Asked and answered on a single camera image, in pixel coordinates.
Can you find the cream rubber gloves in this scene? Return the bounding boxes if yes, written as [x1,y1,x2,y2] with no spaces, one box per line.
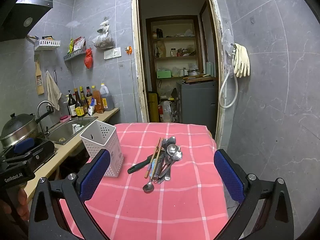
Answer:
[233,43,251,78]

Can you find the metal wall shelf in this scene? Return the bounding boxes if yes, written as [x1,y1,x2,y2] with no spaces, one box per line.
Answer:
[63,47,87,62]

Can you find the hanging clear plastic bag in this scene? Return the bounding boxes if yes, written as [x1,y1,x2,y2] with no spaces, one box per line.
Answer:
[221,29,235,77]

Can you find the white wall basket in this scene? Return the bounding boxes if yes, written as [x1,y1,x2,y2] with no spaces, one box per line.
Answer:
[34,38,61,51]

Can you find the yellow label sauce bottle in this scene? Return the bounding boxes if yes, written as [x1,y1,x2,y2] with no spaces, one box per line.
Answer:
[73,88,85,117]

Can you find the colourful snack packets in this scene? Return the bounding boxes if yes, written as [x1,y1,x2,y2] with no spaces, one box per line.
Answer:
[68,37,86,53]

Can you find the wooden shelf unit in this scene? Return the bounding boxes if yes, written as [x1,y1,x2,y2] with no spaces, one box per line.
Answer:
[146,16,201,87]

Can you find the white door frame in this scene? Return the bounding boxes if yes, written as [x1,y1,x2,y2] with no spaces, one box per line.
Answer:
[131,0,224,147]

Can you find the pile of metal spoons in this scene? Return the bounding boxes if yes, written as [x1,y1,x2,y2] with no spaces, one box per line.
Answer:
[151,136,183,183]

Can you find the white perforated utensil holder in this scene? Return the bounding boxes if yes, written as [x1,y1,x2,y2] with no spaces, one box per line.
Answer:
[80,120,124,178]

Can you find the chrome faucet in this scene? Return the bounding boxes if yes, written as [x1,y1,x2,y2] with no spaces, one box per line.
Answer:
[36,100,54,121]

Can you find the grey cabinet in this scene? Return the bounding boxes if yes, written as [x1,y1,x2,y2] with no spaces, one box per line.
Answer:
[176,78,218,131]

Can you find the wok with metal lid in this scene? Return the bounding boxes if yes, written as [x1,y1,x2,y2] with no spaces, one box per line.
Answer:
[0,113,53,148]

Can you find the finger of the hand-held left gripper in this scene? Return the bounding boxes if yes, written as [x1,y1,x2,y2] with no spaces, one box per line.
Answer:
[2,148,45,168]
[14,137,35,155]

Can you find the red plastic bag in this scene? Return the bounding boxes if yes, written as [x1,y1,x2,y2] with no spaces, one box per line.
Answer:
[84,48,94,69]

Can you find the beige kitchen counter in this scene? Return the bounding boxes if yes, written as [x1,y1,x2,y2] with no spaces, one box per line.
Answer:
[24,107,120,202]

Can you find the yellow canister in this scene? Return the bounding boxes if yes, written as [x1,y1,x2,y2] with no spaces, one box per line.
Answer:
[148,91,159,123]

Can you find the white hose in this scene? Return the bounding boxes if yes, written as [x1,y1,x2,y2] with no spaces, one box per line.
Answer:
[218,45,239,109]

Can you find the clear plastic jug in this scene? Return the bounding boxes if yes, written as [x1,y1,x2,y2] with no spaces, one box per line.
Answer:
[158,100,173,123]

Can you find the black handled knife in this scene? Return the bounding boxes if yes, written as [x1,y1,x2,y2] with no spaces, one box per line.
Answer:
[127,154,157,174]

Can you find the hanging clear bag dried goods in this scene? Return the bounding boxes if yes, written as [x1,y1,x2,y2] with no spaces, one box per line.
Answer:
[92,17,116,49]

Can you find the orange sauce bottle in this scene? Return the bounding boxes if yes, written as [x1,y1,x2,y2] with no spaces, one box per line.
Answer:
[91,85,104,114]

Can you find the small white blue packet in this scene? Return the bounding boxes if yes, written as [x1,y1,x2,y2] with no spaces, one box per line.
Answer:
[88,98,97,117]

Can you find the wooden chopstick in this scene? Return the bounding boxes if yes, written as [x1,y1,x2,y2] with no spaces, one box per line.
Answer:
[144,137,161,179]
[149,138,164,176]

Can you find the beige hanging towel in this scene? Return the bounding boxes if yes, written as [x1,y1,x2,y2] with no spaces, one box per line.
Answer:
[45,70,62,111]

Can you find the thin power cord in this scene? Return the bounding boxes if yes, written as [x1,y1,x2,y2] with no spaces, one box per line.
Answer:
[131,54,138,121]

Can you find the wooden boards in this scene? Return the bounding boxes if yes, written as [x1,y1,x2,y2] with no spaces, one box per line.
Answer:
[182,74,216,83]

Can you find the dark pump bottle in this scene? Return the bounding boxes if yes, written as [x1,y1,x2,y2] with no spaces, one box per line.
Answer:
[66,90,77,118]

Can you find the wooden grater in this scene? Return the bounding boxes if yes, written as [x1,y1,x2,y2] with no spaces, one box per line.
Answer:
[35,58,45,96]

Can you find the red checked tablecloth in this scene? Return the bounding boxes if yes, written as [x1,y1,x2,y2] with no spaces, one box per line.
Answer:
[59,122,229,240]

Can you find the black range hood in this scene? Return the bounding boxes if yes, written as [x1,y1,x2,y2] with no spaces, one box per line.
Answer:
[0,0,54,42]

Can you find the black gas stove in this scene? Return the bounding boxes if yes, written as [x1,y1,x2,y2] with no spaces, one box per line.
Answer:
[5,139,57,173]

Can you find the long handled metal spoon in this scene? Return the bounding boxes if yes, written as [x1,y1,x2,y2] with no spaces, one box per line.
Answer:
[143,155,164,194]

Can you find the dark sauce bottle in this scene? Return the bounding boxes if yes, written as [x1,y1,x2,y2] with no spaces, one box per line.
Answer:
[85,86,94,105]
[79,86,88,114]

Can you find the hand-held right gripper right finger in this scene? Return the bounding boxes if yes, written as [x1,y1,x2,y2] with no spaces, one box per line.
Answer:
[214,149,294,240]

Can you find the large dark oil jug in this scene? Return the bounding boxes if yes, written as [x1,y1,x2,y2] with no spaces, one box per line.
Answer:
[99,83,115,112]

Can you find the white wall socket panel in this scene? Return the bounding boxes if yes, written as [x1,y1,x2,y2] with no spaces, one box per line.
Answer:
[104,47,122,60]

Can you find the person's left hand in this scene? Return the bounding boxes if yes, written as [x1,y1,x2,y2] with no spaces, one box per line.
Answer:
[0,187,29,222]

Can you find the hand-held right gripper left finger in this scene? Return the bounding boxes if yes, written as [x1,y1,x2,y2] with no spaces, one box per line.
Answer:
[28,149,111,240]

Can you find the steel sink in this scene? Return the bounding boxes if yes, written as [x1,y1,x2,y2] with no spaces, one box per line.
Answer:
[47,116,98,145]

